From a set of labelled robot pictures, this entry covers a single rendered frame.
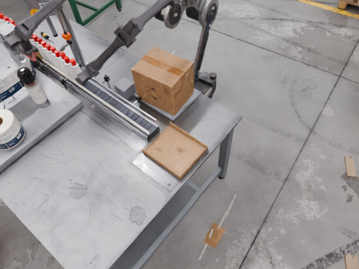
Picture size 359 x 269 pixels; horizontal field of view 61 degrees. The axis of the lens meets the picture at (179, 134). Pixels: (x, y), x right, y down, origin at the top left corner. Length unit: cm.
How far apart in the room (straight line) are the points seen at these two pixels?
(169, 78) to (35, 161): 95
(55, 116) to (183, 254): 136
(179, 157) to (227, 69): 187
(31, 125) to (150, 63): 86
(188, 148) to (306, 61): 224
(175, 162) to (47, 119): 89
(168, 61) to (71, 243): 116
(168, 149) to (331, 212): 150
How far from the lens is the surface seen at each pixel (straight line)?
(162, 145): 187
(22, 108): 229
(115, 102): 208
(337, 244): 270
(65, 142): 205
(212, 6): 270
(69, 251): 174
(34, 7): 218
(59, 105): 219
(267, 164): 281
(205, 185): 241
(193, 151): 184
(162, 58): 195
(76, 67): 215
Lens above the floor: 240
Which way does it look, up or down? 55 degrees down
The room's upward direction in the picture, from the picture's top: 5 degrees counter-clockwise
